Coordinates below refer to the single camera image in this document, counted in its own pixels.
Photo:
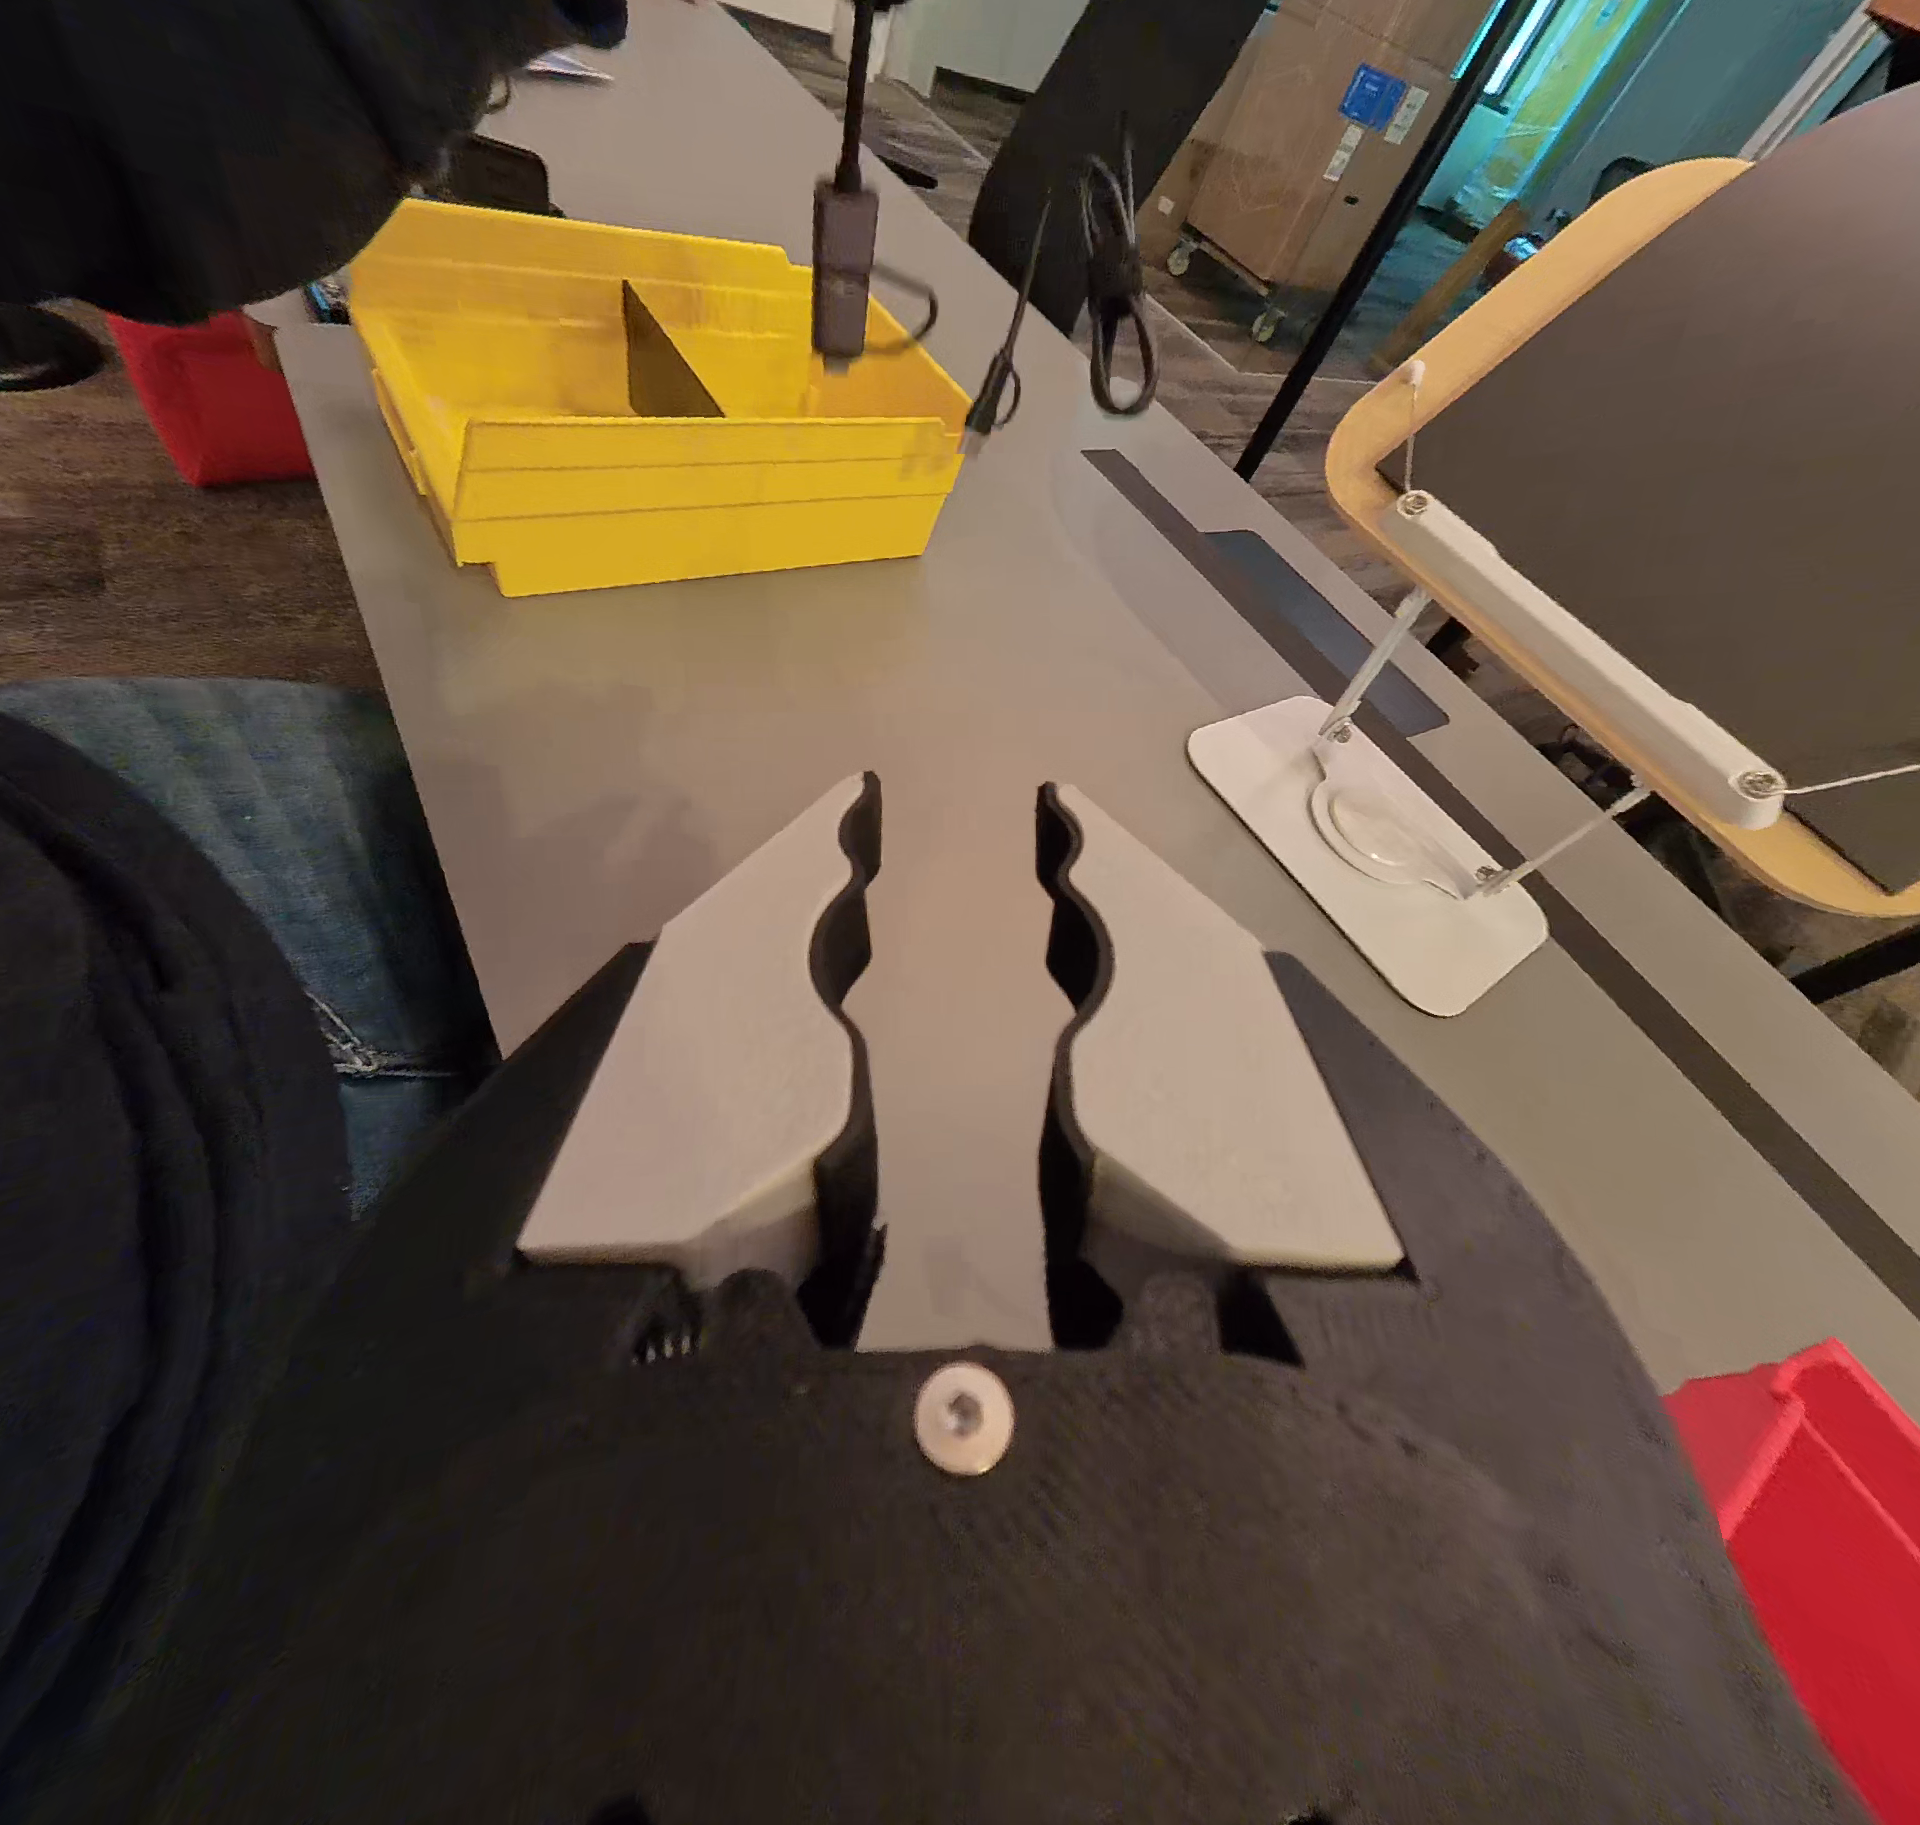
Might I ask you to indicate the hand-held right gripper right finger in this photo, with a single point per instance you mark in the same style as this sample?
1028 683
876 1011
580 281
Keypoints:
1230 1106

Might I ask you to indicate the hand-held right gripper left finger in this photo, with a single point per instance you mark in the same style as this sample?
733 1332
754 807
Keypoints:
691 1106

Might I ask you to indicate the yellow plastic bin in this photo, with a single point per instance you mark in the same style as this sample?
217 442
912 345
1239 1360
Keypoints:
660 491

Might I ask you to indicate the red plastic bin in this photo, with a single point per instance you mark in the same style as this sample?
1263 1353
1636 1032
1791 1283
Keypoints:
1830 1586

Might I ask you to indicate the person's left forearm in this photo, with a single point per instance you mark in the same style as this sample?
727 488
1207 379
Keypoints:
241 86

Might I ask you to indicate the white stand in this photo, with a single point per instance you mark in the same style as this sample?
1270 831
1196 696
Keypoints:
1350 836

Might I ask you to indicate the person's blue jeans leg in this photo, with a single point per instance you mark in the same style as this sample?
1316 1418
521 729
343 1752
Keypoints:
330 865

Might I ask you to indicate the black plastic bin divider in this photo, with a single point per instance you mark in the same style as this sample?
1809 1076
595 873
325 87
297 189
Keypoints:
666 355

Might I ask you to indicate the stack of cardboard boxes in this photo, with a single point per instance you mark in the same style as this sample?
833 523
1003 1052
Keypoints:
1321 86

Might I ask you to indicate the black tripod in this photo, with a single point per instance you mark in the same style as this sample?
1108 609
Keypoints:
1411 205

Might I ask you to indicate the red floor container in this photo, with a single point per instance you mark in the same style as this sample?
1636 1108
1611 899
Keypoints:
211 400

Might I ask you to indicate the dark board with wooden rim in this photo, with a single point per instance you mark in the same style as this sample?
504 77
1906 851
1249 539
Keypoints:
1710 415

